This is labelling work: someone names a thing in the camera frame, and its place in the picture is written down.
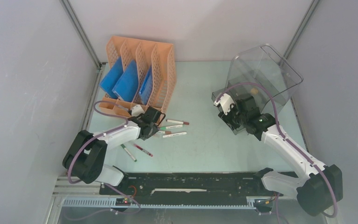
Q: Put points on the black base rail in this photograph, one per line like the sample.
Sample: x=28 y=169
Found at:
x=192 y=189

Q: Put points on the white marker right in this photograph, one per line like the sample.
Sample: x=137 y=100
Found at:
x=174 y=134

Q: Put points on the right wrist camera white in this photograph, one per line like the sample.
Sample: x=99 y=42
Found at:
x=224 y=101

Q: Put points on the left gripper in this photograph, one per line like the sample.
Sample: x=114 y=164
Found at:
x=154 y=129

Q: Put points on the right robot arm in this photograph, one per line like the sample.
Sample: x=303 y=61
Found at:
x=317 y=187

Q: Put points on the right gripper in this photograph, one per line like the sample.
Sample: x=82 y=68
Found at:
x=226 y=118

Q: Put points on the blue folder front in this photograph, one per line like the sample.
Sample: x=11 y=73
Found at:
x=109 y=81

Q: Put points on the blue folder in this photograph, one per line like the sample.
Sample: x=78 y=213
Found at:
x=109 y=81
x=127 y=85
x=146 y=87

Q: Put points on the green cap marker lower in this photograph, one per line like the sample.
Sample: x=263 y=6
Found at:
x=128 y=152

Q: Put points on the green cap marker upper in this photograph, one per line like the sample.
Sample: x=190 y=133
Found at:
x=171 y=127

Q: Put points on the clear plastic drawer cabinet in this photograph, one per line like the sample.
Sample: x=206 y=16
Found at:
x=265 y=69

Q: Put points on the small cork block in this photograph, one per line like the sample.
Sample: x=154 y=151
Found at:
x=254 y=91

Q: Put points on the brown cap marker in cluster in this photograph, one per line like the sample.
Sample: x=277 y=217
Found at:
x=164 y=132

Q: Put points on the green cap marker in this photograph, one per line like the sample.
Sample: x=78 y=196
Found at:
x=171 y=127
x=128 y=152

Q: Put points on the orange plastic file organizer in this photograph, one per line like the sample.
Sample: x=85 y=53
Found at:
x=146 y=53

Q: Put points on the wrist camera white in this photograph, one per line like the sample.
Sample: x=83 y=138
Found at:
x=136 y=110
x=224 y=101

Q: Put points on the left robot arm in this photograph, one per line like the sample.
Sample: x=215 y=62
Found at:
x=85 y=158

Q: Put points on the red pen lower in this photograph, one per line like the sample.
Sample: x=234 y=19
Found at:
x=143 y=150

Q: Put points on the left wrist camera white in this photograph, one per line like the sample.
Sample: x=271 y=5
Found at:
x=136 y=110

